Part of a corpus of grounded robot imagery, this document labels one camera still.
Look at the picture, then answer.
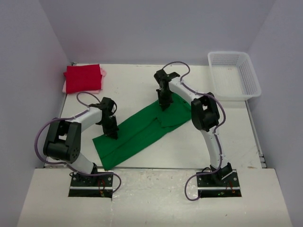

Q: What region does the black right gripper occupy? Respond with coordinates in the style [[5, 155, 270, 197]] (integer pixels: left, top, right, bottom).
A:
[[157, 88, 174, 111]]

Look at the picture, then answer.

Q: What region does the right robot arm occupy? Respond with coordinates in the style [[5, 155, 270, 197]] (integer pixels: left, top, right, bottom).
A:
[[154, 69, 232, 186]]

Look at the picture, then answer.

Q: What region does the red folded t shirt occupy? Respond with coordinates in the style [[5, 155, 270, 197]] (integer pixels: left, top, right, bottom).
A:
[[62, 64, 103, 95]]

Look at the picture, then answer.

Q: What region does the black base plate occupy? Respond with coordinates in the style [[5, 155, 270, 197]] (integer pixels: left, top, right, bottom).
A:
[[196, 170, 242, 198], [68, 172, 113, 198]]

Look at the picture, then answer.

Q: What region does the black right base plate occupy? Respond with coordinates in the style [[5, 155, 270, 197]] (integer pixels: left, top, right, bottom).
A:
[[196, 170, 242, 198]]

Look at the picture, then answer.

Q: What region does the pink folded t shirt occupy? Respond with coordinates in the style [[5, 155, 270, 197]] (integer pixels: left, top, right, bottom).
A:
[[62, 67, 107, 96]]

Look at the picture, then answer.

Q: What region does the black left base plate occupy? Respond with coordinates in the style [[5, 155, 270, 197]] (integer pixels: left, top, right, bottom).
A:
[[68, 172, 113, 198]]

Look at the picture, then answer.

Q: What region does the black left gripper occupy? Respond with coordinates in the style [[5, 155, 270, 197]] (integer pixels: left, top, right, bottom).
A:
[[99, 115, 119, 140]]

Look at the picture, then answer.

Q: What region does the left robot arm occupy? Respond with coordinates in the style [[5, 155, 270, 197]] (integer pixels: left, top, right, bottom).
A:
[[43, 97, 118, 186]]

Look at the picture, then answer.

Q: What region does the green t shirt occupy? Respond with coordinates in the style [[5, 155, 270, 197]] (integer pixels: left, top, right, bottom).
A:
[[92, 94, 191, 170]]

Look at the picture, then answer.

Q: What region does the white plastic basket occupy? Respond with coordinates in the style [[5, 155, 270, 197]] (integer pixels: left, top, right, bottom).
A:
[[207, 51, 261, 101]]

